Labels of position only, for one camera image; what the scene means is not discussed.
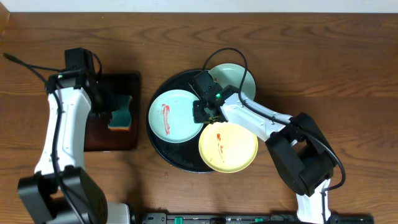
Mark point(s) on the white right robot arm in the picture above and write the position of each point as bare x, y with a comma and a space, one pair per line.
301, 154

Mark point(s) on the round black tray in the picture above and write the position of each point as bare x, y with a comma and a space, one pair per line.
184, 155

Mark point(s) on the mint green plate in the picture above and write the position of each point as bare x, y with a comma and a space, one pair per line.
231, 74

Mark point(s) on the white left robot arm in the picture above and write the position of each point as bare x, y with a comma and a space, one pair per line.
60, 190

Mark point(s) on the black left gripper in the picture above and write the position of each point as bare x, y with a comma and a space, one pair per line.
109, 98

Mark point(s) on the green yellow sponge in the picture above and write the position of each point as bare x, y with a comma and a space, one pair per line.
121, 117

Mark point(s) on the yellow plate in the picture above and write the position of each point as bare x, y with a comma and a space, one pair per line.
227, 147

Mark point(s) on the light blue plate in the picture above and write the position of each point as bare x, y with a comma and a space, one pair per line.
171, 116

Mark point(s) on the dark red rectangular tray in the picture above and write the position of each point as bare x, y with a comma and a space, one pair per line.
98, 136

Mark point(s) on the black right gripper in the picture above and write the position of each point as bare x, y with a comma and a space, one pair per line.
198, 117

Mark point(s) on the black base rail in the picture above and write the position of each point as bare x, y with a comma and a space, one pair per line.
163, 218

